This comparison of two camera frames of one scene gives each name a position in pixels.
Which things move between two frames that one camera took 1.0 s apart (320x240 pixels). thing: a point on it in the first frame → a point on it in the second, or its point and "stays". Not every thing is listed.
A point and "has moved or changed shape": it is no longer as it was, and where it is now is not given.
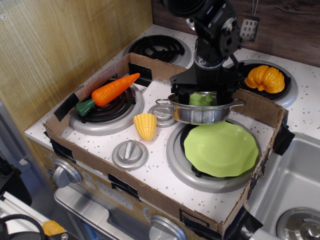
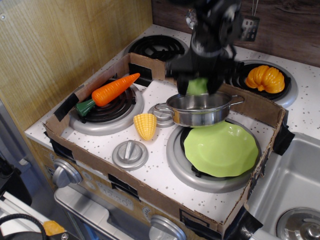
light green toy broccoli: [196, 99] has moved or changed shape
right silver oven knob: [163, 228] stays
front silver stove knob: [130, 155] stays
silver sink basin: [291, 180] stays
